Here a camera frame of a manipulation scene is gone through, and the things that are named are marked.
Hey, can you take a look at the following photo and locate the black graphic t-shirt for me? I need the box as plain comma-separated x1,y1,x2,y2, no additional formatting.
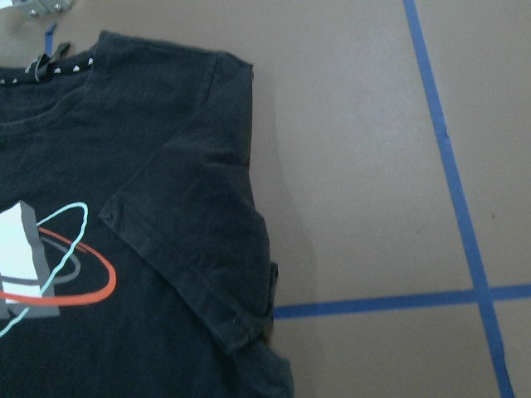
1,32,294,397

